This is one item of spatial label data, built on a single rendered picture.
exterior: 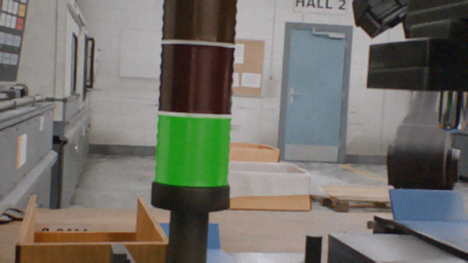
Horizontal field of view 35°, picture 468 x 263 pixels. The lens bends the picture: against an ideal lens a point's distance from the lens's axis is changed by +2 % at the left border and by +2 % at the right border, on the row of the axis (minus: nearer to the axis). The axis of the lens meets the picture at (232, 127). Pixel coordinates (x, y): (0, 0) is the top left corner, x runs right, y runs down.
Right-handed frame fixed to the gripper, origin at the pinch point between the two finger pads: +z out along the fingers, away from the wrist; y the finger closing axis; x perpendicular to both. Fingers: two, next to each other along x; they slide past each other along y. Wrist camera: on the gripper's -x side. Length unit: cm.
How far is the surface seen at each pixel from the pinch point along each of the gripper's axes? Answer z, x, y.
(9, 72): -43, -54, -71
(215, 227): 13.1, -27.9, -9.0
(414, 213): 17.7, -13.5, 8.6
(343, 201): -198, 217, -519
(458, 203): 16.6, -9.0, 8.7
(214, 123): 24, -38, 35
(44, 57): -238, -51, -372
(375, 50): 8.8, -21.2, 21.0
